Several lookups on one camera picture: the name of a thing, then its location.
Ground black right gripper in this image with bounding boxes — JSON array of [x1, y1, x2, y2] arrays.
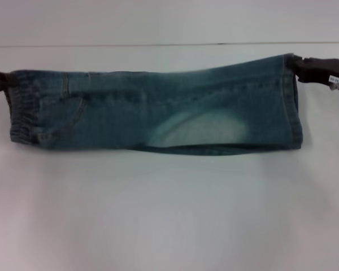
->
[[288, 55, 339, 95]]

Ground blue denim shorts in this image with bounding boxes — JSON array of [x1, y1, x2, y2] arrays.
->
[[6, 53, 304, 157]]

